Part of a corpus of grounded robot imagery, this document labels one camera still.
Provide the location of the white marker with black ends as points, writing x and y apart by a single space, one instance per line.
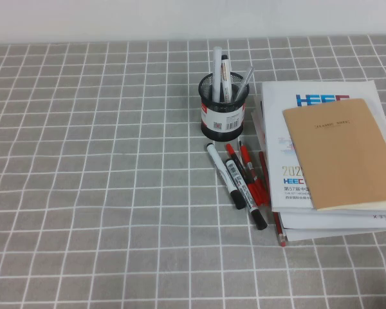
220 169

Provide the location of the black mesh pen holder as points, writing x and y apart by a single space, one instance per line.
223 128

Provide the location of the clear grey pen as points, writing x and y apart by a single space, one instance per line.
246 80

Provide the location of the long printed white black marker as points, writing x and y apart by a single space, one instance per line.
241 186

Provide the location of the white marker with black cap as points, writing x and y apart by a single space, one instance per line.
226 77

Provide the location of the grey checkered tablecloth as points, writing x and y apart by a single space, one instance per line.
83 161

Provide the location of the red pencil with eraser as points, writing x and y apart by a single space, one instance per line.
281 236

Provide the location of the white AgileX booklet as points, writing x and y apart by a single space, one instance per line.
325 219

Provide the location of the tan classic note notebook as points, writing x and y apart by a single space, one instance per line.
341 154

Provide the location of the plain white booklet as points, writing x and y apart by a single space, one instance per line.
325 234

